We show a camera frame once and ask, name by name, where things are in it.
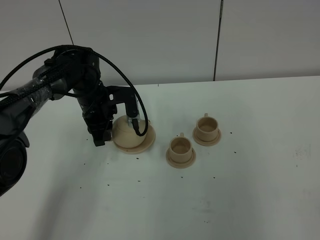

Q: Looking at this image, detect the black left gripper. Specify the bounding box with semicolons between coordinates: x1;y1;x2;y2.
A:
74;81;118;147

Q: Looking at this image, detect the beige ceramic teapot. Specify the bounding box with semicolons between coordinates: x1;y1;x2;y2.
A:
112;115;146;149

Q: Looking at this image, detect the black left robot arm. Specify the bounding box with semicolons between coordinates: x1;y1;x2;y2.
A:
0;45;117;194

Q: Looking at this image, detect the beige teapot saucer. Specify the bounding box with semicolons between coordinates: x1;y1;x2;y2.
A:
115;125;156;154

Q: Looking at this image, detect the near beige teacup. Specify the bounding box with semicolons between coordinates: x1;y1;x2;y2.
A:
168;132;192;164

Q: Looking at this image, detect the beige teacup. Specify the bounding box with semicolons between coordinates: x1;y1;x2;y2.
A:
168;132;192;164
195;113;219;142

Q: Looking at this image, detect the near beige cup saucer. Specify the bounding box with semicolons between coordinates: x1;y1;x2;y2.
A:
165;148;196;169

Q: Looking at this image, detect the beige cup saucer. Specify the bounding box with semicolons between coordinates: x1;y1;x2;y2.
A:
165;148;196;169
192;128;222;147

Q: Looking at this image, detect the far beige teacup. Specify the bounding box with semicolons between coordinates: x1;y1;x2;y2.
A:
195;113;219;142

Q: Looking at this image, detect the far beige cup saucer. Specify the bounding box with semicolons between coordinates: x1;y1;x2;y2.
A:
192;128;222;147

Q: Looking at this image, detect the black braided left cable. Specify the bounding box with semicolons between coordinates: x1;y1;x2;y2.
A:
0;44;149;137

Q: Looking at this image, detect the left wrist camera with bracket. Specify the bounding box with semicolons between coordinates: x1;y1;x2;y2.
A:
106;86;140;125

